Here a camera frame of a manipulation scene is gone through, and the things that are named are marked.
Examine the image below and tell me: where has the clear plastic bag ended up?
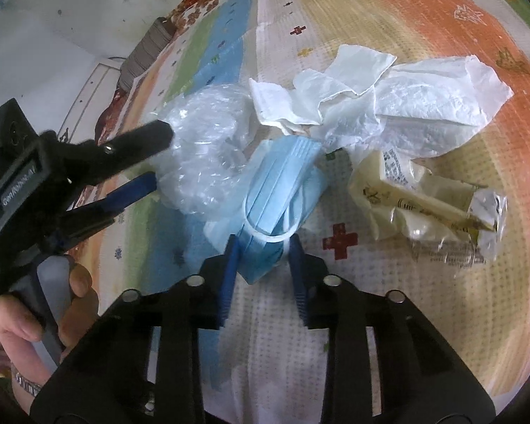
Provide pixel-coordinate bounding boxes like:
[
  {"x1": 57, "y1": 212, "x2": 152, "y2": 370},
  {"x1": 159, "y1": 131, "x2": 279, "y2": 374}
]
[{"x1": 150, "y1": 83, "x2": 257, "y2": 220}]

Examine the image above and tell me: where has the cream foil snack wrapper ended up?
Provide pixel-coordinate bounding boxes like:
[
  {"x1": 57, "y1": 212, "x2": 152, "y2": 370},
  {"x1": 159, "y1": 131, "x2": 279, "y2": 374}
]
[{"x1": 348, "y1": 149, "x2": 507, "y2": 267}]

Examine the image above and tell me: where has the blue surgical face mask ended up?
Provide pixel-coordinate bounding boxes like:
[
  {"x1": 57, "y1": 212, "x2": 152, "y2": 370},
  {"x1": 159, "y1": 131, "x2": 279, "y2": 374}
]
[{"x1": 202, "y1": 135, "x2": 328, "y2": 284}]

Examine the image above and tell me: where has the person's left hand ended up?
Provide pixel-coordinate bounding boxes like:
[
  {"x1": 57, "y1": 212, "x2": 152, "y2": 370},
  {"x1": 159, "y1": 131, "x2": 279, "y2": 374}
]
[{"x1": 0, "y1": 261, "x2": 100, "y2": 416}]

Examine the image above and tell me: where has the white bed headboard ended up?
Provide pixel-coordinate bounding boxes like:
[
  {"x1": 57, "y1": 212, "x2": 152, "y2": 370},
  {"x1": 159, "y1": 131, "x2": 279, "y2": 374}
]
[{"x1": 57, "y1": 57, "x2": 124, "y2": 143}]

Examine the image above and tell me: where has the silver wristwatch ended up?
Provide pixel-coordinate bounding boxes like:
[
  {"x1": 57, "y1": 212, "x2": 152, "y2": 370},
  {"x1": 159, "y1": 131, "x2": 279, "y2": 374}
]
[{"x1": 12, "y1": 369, "x2": 42, "y2": 397}]

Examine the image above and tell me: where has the grey striped pillow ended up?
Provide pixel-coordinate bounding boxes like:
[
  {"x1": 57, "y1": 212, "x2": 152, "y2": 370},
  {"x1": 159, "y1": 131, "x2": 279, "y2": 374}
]
[{"x1": 117, "y1": 17, "x2": 177, "y2": 93}]

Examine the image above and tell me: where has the striped colourful bed mat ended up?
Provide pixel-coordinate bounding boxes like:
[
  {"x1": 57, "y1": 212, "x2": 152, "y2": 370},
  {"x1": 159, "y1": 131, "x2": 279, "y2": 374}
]
[{"x1": 65, "y1": 0, "x2": 530, "y2": 412}]

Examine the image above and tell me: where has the floral red brown blanket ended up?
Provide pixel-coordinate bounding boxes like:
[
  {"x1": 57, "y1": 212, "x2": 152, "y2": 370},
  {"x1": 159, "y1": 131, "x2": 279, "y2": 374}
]
[{"x1": 94, "y1": 0, "x2": 220, "y2": 143}]

